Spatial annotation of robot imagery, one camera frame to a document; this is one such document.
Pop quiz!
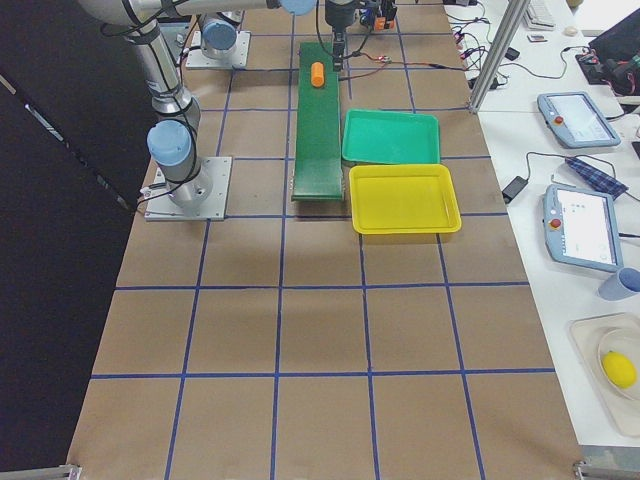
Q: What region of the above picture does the red black power cable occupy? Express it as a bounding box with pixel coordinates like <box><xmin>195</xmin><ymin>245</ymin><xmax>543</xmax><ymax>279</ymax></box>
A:
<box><xmin>344</xmin><ymin>49</ymin><xmax>471</xmax><ymax>81</ymax></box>

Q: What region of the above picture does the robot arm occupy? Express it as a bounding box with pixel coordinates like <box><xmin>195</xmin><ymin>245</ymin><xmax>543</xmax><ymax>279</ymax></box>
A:
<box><xmin>198</xmin><ymin>1</ymin><xmax>397</xmax><ymax>60</ymax></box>
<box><xmin>79</xmin><ymin>1</ymin><xmax>314</xmax><ymax>221</ymax></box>

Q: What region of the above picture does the yellow lemon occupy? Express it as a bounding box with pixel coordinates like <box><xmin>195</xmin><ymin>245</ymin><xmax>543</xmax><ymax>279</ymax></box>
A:
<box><xmin>601</xmin><ymin>351</ymin><xmax>637</xmax><ymax>389</ymax></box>

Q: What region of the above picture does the teach pendant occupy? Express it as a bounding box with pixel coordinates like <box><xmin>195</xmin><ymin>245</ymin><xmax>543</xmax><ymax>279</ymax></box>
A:
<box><xmin>542</xmin><ymin>184</ymin><xmax>624</xmax><ymax>272</ymax></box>
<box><xmin>537</xmin><ymin>91</ymin><xmax>621</xmax><ymax>149</ymax></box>

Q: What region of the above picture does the green plastic tray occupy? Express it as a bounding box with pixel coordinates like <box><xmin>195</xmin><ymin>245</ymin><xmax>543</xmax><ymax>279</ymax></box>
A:
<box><xmin>342</xmin><ymin>109</ymin><xmax>441</xmax><ymax>165</ymax></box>

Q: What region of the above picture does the blue plaid cloth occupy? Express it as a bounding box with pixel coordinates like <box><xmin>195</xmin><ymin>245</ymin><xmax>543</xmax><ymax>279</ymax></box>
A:
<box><xmin>565</xmin><ymin>157</ymin><xmax>628</xmax><ymax>199</ymax></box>

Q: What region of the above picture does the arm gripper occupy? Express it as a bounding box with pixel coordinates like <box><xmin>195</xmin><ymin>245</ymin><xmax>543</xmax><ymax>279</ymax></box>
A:
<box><xmin>325</xmin><ymin>0</ymin><xmax>358</xmax><ymax>31</ymax></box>

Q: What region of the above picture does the blue cup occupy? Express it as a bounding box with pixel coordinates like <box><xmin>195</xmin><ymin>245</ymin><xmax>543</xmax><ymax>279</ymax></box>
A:
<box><xmin>598</xmin><ymin>267</ymin><xmax>639</xmax><ymax>301</ymax></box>

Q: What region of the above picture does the upper teach pendant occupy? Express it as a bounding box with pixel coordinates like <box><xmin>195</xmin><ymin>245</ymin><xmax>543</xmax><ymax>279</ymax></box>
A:
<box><xmin>537</xmin><ymin>91</ymin><xmax>621</xmax><ymax>149</ymax></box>

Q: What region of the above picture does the plain orange cylinder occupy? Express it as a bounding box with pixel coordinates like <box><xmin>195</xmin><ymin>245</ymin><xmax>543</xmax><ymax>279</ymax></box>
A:
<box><xmin>310</xmin><ymin>61</ymin><xmax>325</xmax><ymax>88</ymax></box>

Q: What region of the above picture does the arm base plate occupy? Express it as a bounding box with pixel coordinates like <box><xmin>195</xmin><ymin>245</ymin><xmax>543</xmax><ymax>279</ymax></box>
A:
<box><xmin>141</xmin><ymin>156</ymin><xmax>232</xmax><ymax>221</ymax></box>
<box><xmin>186</xmin><ymin>31</ymin><xmax>251</xmax><ymax>70</ymax></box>

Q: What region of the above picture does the aluminium frame post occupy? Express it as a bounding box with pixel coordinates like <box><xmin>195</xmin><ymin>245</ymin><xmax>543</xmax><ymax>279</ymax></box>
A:
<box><xmin>469</xmin><ymin>0</ymin><xmax>529</xmax><ymax>113</ymax></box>

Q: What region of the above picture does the black power adapter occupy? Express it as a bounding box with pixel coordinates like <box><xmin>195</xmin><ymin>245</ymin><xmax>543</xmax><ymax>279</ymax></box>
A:
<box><xmin>501</xmin><ymin>176</ymin><xmax>529</xmax><ymax>205</ymax></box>

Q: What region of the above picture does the white plate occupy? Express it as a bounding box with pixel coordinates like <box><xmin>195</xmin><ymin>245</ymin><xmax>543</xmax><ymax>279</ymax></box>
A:
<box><xmin>598</xmin><ymin>327</ymin><xmax>639</xmax><ymax>400</ymax></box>

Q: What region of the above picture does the green conveyor belt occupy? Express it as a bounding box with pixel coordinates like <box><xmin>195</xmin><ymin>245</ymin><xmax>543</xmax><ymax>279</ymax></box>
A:
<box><xmin>291</xmin><ymin>42</ymin><xmax>344</xmax><ymax>201</ymax></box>

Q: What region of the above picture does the yellow plastic tray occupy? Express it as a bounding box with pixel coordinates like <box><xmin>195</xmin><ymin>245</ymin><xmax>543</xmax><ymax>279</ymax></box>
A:
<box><xmin>349</xmin><ymin>164</ymin><xmax>462</xmax><ymax>235</ymax></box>

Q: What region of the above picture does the lower teach pendant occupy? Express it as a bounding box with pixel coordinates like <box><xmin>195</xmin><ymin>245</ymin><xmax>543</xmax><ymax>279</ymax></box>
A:
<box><xmin>542</xmin><ymin>184</ymin><xmax>624</xmax><ymax>272</ymax></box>

